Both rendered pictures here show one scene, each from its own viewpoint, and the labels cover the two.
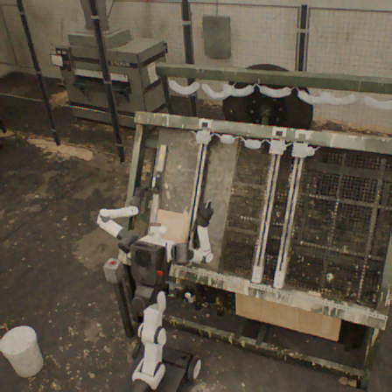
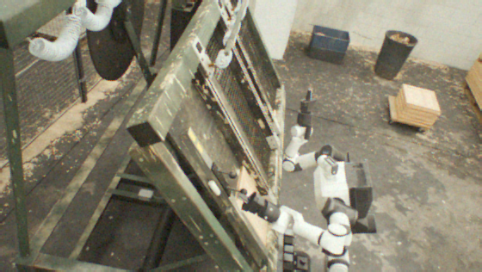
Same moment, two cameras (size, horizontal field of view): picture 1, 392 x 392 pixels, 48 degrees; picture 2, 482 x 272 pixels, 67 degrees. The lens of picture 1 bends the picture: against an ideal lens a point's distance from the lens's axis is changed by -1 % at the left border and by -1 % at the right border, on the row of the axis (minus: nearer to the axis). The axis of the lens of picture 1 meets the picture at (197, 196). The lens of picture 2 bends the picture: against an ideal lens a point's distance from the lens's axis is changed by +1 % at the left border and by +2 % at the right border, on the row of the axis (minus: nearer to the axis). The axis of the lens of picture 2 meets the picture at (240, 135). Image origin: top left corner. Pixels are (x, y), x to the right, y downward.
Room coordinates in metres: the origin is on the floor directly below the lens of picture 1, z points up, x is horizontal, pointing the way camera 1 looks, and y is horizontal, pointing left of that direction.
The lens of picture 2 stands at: (3.63, 1.42, 2.71)
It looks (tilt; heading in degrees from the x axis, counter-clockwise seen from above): 39 degrees down; 245
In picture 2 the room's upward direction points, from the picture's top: 11 degrees clockwise
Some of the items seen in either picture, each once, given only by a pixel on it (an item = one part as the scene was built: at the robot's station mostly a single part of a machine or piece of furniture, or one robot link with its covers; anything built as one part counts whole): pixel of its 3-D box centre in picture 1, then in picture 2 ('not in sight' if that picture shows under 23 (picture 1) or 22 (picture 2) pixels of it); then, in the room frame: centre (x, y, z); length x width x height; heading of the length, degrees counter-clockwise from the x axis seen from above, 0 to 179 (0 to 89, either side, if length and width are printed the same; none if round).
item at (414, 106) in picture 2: not in sight; (410, 107); (-0.25, -1.58, 0.20); 0.61 x 0.53 x 0.40; 58
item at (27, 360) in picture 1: (21, 349); not in sight; (2.51, 1.66, 0.24); 0.32 x 0.30 x 0.47; 58
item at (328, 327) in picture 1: (286, 304); not in sight; (2.51, -0.67, 0.53); 0.90 x 0.02 x 0.55; 64
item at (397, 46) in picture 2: not in sight; (392, 55); (-0.79, -2.77, 0.33); 0.52 x 0.51 x 0.65; 58
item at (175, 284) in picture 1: (166, 290); (284, 246); (2.63, 0.32, 0.69); 0.50 x 0.14 x 0.24; 64
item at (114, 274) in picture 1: (114, 271); not in sight; (2.76, 0.75, 0.84); 0.12 x 0.12 x 0.18; 64
